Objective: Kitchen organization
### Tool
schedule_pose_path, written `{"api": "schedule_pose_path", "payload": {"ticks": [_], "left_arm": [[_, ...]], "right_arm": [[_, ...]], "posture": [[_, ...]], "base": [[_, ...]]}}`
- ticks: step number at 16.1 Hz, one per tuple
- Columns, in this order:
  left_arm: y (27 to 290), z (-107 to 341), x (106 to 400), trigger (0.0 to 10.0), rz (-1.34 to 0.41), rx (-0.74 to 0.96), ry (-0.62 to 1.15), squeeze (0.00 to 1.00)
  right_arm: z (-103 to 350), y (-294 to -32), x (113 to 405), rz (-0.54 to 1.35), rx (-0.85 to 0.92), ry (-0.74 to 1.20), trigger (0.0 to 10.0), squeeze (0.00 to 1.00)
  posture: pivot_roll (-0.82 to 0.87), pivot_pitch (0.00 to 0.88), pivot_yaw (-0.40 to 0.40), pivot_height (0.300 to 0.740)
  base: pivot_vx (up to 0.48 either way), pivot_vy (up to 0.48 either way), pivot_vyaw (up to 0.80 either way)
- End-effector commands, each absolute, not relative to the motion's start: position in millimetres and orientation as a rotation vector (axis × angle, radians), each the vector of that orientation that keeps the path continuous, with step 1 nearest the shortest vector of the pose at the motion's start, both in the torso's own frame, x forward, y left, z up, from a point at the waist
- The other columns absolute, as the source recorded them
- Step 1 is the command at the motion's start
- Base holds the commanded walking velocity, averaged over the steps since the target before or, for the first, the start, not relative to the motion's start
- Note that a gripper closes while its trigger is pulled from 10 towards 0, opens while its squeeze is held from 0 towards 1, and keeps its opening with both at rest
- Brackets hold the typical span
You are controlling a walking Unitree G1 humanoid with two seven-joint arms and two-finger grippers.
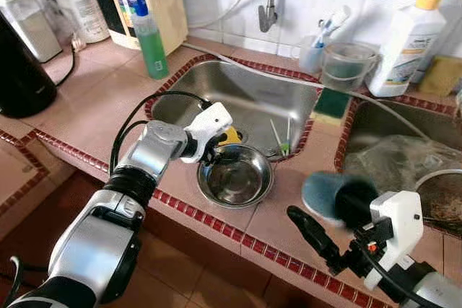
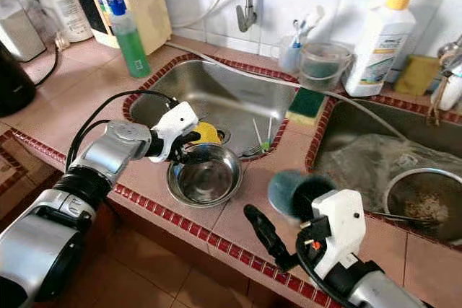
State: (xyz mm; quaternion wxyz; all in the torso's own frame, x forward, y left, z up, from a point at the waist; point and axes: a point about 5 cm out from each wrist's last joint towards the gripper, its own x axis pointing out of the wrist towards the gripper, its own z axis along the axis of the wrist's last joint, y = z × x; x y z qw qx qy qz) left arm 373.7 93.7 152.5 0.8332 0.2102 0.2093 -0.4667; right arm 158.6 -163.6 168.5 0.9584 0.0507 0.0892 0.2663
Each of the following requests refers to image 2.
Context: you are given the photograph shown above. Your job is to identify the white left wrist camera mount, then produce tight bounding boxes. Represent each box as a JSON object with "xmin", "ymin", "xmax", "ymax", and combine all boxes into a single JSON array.
[{"xmin": 150, "ymin": 101, "xmax": 199, "ymax": 161}]

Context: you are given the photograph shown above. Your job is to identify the green yellow sponge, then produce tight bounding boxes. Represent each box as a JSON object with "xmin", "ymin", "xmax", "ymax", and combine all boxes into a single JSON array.
[{"xmin": 285, "ymin": 90, "xmax": 327, "ymax": 125}]

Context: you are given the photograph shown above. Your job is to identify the clear canister white lid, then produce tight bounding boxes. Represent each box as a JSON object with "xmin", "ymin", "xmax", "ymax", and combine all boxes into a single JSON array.
[{"xmin": 0, "ymin": 0, "xmax": 46, "ymax": 62}]

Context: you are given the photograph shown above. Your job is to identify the yellow plastic bowl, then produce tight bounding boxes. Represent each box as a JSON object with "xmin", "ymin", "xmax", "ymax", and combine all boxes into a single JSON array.
[{"xmin": 191, "ymin": 122, "xmax": 221, "ymax": 145}]

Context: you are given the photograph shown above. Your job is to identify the pale blue toothbrush cup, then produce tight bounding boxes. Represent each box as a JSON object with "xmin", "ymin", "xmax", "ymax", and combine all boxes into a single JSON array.
[{"xmin": 278, "ymin": 32, "xmax": 305, "ymax": 73}]

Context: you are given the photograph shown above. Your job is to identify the clear plastic bag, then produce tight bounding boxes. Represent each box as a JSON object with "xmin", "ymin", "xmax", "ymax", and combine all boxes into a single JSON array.
[{"xmin": 321, "ymin": 133, "xmax": 462, "ymax": 201}]

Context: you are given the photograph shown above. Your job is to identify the green white plastic utensil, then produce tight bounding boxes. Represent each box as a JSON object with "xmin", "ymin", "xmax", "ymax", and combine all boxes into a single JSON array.
[
  {"xmin": 263, "ymin": 117, "xmax": 275, "ymax": 151},
  {"xmin": 251, "ymin": 117, "xmax": 266, "ymax": 154}
]

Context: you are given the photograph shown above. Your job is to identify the white blue toothbrush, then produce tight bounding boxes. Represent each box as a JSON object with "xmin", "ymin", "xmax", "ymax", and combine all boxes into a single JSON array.
[{"xmin": 290, "ymin": 6, "xmax": 327, "ymax": 48}]

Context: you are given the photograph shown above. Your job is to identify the white detergent bottle yellow cap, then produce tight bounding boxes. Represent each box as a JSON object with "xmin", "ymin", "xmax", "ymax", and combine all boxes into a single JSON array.
[{"xmin": 344, "ymin": 0, "xmax": 417, "ymax": 97}]

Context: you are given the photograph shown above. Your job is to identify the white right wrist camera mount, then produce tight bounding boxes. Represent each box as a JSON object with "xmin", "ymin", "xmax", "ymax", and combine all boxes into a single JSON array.
[{"xmin": 310, "ymin": 189, "xmax": 367, "ymax": 280}]

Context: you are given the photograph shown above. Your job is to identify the yellow sponge cloth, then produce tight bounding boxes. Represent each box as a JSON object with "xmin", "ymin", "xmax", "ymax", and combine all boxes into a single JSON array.
[{"xmin": 395, "ymin": 54, "xmax": 441, "ymax": 96}]

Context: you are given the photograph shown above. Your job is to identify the green scouring pad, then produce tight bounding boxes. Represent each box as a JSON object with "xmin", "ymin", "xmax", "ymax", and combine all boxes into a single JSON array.
[{"xmin": 303, "ymin": 61, "xmax": 349, "ymax": 91}]

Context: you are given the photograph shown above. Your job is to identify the dark red cabinet front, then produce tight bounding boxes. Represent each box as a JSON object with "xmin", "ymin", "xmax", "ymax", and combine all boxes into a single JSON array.
[{"xmin": 0, "ymin": 171, "xmax": 326, "ymax": 308}]

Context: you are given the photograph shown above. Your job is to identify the clear plastic cup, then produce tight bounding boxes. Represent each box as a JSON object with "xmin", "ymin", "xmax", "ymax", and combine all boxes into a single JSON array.
[{"xmin": 298, "ymin": 41, "xmax": 354, "ymax": 92}]

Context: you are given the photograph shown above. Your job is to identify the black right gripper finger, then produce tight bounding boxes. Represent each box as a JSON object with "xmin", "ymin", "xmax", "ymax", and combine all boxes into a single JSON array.
[
  {"xmin": 292, "ymin": 178, "xmax": 333, "ymax": 221},
  {"xmin": 243, "ymin": 203, "xmax": 298, "ymax": 273}
]

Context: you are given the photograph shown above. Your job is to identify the black kettle power cord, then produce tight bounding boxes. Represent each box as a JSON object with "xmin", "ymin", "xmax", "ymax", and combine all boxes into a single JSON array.
[{"xmin": 36, "ymin": 48, "xmax": 60, "ymax": 87}]

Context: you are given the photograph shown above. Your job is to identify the green dish soap bottle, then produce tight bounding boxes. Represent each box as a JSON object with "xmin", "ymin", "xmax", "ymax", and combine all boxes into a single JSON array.
[{"xmin": 108, "ymin": 0, "xmax": 151, "ymax": 78}]

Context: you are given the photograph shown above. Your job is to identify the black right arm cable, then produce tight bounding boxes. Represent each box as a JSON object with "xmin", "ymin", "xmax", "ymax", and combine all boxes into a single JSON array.
[{"xmin": 292, "ymin": 229, "xmax": 340, "ymax": 308}]

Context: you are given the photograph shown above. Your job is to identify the cream water purifier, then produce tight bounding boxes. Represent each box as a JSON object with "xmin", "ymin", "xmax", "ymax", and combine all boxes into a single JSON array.
[{"xmin": 65, "ymin": 0, "xmax": 173, "ymax": 55}]

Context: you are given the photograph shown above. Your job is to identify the white plastic bottle green band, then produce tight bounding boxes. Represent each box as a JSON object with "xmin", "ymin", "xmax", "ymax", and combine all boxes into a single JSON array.
[{"xmin": 27, "ymin": 0, "xmax": 93, "ymax": 43}]

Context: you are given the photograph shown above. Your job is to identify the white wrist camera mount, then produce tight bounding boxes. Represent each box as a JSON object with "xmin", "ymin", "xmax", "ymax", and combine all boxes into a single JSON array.
[
  {"xmin": 150, "ymin": 101, "xmax": 199, "ymax": 161},
  {"xmin": 310, "ymin": 189, "xmax": 367, "ymax": 280}
]

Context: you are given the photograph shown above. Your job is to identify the stainless steel bowl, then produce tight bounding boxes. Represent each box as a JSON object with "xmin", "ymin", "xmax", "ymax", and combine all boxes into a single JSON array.
[{"xmin": 166, "ymin": 142, "xmax": 243, "ymax": 208}]

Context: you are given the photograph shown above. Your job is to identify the steel faucet white sprayer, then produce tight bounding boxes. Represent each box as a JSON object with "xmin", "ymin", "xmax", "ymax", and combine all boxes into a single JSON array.
[{"xmin": 430, "ymin": 34, "xmax": 462, "ymax": 114}]

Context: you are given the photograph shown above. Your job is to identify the black electric kettle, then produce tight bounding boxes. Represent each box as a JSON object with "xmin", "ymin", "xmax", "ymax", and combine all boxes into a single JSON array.
[{"xmin": 0, "ymin": 41, "xmax": 38, "ymax": 116}]

